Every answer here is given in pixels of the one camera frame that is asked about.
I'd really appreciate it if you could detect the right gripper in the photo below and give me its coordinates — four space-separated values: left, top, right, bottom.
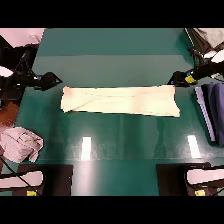
167 70 189 89

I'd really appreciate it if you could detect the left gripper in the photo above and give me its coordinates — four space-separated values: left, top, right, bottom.
34 71 64 92

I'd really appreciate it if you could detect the cream garment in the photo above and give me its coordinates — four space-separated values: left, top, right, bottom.
60 84 181 118

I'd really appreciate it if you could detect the lavender garment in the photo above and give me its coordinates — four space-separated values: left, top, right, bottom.
194 85 217 143

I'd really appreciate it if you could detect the dark blue garment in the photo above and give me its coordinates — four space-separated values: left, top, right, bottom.
202 82 224 147

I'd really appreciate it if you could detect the light grey garment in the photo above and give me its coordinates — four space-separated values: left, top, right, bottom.
195 27 224 48

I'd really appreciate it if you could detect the pale pink garment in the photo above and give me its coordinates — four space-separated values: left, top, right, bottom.
0 126 45 164

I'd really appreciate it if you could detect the black cable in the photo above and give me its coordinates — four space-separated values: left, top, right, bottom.
0 156 42 197

